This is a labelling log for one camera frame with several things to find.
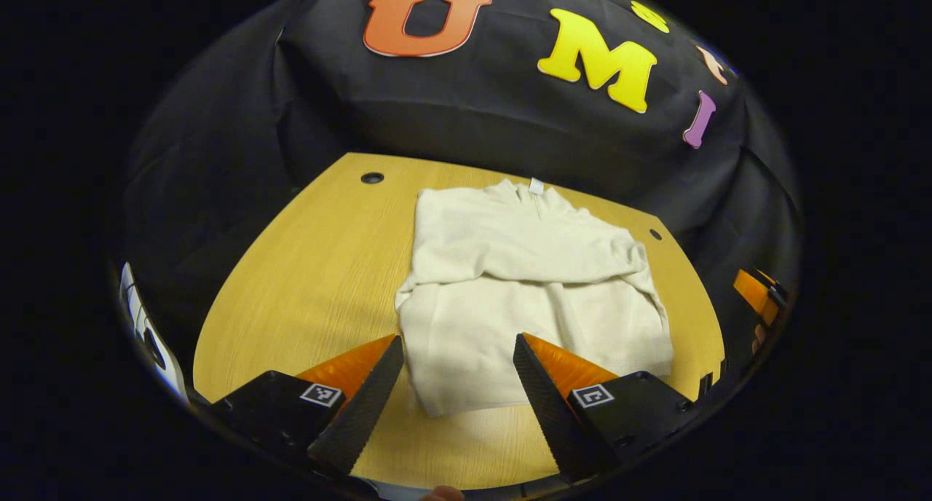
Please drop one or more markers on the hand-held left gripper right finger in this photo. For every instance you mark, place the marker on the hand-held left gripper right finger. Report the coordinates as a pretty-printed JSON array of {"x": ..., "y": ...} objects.
[{"x": 550, "y": 413}]

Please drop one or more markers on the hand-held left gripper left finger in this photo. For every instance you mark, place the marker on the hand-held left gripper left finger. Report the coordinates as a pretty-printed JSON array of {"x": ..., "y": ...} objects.
[{"x": 368, "y": 413}]

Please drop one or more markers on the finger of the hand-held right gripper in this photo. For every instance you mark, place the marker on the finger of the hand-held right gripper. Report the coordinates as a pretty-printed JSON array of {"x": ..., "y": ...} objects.
[{"x": 757, "y": 293}]

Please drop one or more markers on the cream white sweater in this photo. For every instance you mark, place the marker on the cream white sweater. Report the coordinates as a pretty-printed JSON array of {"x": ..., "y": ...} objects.
[{"x": 510, "y": 282}]

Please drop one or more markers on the black backdrop cloth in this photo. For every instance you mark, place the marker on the black backdrop cloth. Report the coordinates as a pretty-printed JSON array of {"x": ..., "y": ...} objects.
[{"x": 473, "y": 108}]

